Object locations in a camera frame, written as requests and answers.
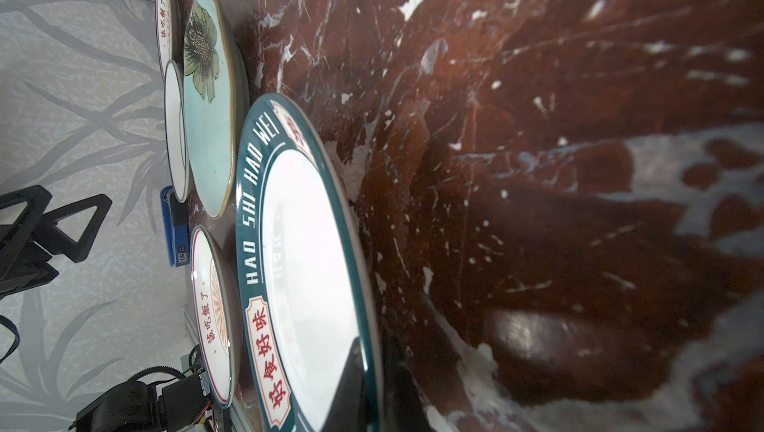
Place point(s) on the orange sunburst plate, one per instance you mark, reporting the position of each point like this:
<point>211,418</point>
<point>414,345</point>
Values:
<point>167,32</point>
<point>216,313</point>

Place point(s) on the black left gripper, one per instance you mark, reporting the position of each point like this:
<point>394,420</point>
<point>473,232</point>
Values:
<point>69,230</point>

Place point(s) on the near orange sunburst plate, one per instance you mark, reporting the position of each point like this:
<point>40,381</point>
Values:
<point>216,313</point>

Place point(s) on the white plate with green rim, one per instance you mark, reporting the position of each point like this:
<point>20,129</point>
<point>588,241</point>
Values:
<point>175,137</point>

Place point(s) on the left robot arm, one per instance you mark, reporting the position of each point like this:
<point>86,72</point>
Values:
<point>160,398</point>

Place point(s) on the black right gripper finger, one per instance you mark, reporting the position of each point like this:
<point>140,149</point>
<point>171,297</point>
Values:
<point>348,410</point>

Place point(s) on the light green flower plate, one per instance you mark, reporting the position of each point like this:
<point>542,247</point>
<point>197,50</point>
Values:
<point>216,97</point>

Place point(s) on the blue handled tool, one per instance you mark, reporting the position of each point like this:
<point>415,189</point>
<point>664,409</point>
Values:
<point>176,227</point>

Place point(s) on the far orange sunburst plate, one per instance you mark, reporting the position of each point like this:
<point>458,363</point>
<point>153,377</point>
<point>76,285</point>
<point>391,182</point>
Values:
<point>167,32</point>

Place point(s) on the dark green rimmed white plate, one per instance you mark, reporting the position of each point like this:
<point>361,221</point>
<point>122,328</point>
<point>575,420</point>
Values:
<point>304,290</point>

